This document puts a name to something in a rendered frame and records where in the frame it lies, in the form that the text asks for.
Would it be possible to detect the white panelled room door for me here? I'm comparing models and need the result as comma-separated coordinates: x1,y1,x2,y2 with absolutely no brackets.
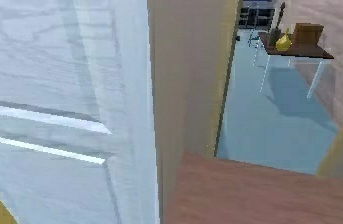
0,0,161,224

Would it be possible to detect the dark shelf unit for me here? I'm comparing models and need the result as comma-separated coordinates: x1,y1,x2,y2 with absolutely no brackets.
237,0,277,30

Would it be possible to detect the yellow round vase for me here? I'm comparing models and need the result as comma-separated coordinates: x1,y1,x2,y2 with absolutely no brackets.
275,28,293,53

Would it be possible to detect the brown table with white legs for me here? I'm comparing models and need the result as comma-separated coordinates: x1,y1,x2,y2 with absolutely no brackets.
252,31,335,100

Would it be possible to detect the brown wooden box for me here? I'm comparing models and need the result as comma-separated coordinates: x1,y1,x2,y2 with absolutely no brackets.
292,22,325,46

